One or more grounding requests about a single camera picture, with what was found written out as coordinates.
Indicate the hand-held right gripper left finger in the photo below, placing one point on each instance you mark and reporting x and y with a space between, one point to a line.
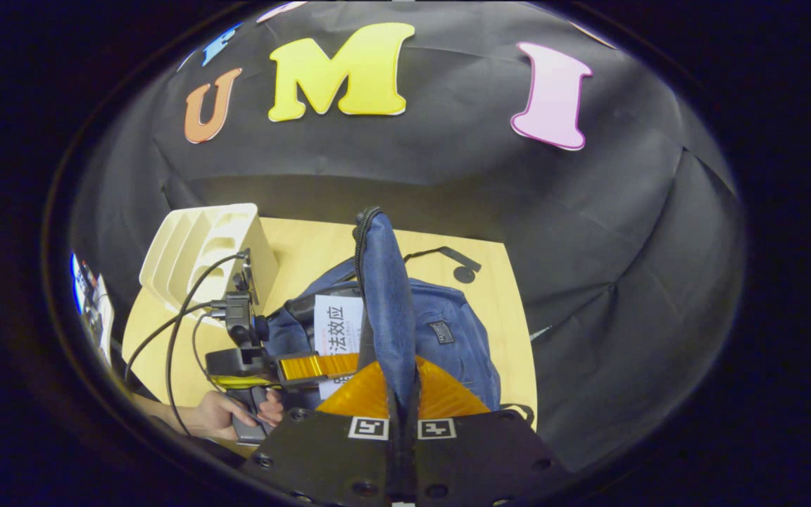
321 451

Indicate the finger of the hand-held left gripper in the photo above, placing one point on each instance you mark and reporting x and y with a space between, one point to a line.
314 367

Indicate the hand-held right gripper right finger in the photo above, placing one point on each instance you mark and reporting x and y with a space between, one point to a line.
490 458

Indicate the white book with large print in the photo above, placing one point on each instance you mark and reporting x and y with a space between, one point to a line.
338 324

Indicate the blue schoolbag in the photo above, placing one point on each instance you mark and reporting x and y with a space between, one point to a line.
388 296

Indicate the white bookshelf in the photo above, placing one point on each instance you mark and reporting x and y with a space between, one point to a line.
201 239

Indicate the white cluttered table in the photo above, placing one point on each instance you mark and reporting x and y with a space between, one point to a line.
99 310

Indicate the black backdrop cloth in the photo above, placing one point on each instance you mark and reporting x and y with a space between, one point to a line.
588 232

